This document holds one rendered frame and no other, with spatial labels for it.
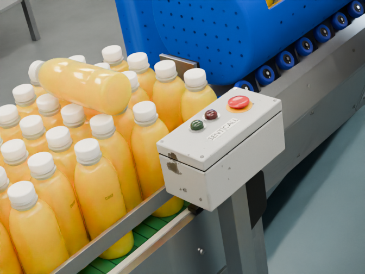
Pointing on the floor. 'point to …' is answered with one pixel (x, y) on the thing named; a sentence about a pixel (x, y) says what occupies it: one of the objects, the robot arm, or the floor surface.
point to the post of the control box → (237, 234)
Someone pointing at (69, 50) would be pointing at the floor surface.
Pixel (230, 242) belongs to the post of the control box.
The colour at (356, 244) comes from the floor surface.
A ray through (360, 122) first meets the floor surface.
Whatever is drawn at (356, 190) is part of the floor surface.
